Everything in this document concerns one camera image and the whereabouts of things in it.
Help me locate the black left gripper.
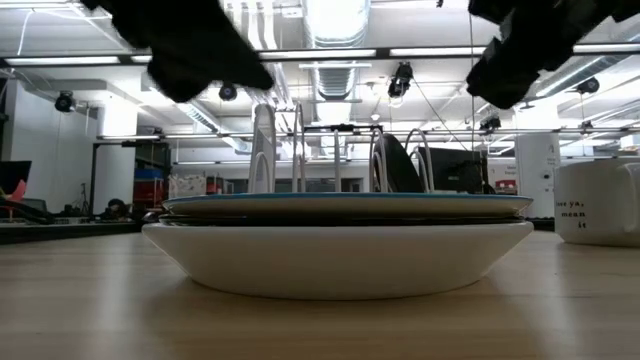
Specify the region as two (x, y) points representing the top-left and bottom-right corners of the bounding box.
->
(82, 0), (275, 104)

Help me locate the white wire dish rack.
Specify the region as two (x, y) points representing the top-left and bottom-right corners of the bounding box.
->
(248, 102), (436, 195)

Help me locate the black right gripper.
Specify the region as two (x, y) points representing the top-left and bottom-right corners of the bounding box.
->
(465, 0), (640, 110)

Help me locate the white round column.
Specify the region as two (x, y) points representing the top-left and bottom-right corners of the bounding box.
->
(514, 132), (560, 219)

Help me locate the silver ventilation duct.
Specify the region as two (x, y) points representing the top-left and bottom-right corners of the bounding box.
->
(302, 0), (372, 101)

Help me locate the black round plate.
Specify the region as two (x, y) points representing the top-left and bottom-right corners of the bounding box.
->
(382, 133), (426, 194)

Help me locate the white mug with lettering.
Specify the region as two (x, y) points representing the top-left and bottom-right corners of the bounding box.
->
(553, 158), (640, 248)

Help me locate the black aluminium table frame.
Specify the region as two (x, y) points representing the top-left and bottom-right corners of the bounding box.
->
(0, 222), (144, 245)

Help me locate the black computer monitor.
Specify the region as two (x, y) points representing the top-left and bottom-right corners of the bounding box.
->
(417, 147), (489, 195)

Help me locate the white shallow bowl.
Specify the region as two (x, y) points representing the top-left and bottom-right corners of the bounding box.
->
(141, 220), (535, 301)

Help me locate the red tool cabinet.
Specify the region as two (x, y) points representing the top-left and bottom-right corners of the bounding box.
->
(133, 178), (164, 207)

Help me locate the blue round plate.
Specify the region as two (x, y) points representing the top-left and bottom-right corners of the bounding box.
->
(162, 192), (534, 218)

